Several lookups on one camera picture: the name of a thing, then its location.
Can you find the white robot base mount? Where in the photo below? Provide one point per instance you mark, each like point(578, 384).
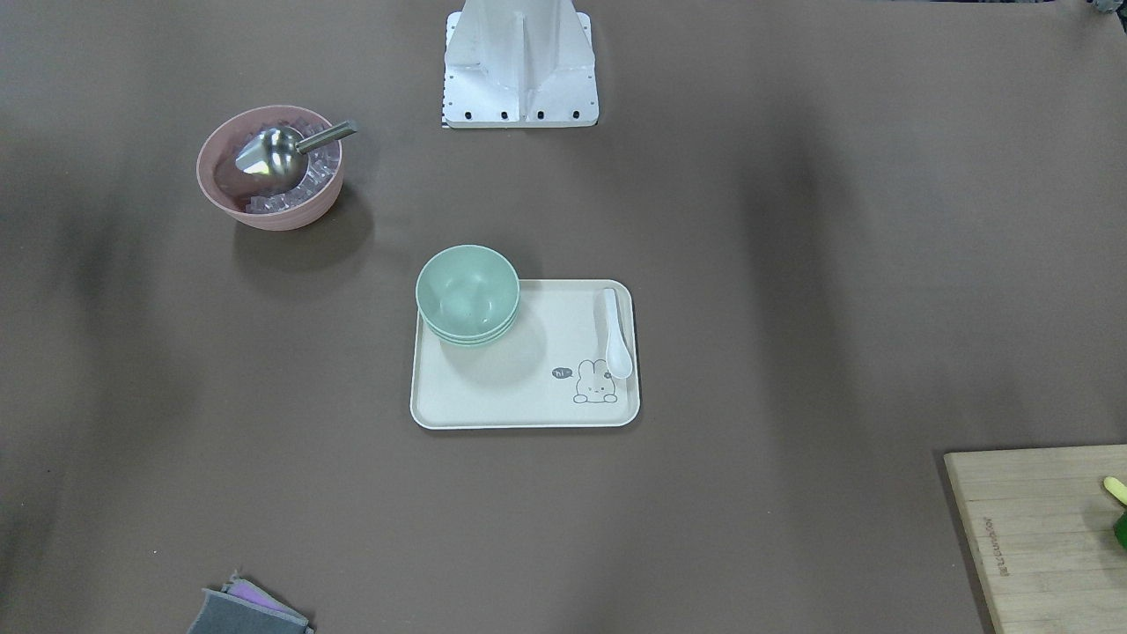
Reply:
point(519, 65)

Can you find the pink bowl with ice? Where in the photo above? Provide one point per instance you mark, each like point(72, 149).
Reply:
point(316, 191)

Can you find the cream rabbit serving tray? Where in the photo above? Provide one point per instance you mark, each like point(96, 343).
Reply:
point(547, 371)

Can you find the white ceramic spoon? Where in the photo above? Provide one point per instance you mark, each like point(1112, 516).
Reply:
point(617, 354)

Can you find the grey folded cloth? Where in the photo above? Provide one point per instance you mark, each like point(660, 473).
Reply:
point(241, 606)

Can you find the green bowl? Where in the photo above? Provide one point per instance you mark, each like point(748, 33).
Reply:
point(468, 324)
point(470, 342)
point(467, 277)

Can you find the green bowl on tray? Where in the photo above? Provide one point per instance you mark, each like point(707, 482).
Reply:
point(470, 342)

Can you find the wooden cutting board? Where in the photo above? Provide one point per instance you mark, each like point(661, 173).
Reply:
point(1040, 527)

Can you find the metal ice scoop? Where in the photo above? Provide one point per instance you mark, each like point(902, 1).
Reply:
point(275, 160)

